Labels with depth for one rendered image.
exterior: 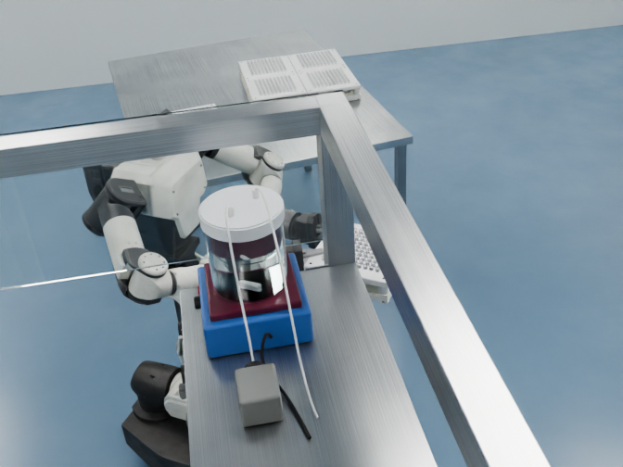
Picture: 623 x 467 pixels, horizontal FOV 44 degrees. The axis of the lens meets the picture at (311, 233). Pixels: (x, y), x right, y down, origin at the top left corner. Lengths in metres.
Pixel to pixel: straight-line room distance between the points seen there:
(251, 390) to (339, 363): 0.20
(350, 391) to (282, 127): 0.50
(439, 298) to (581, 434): 2.27
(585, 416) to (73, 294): 2.47
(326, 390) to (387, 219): 0.39
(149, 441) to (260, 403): 1.71
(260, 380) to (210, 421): 0.11
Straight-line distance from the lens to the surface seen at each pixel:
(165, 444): 2.94
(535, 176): 4.75
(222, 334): 1.41
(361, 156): 1.27
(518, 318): 3.64
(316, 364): 1.41
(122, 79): 4.05
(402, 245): 1.05
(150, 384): 2.93
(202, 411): 1.36
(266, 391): 1.28
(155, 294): 2.01
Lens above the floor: 2.31
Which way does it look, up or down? 34 degrees down
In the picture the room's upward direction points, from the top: 4 degrees counter-clockwise
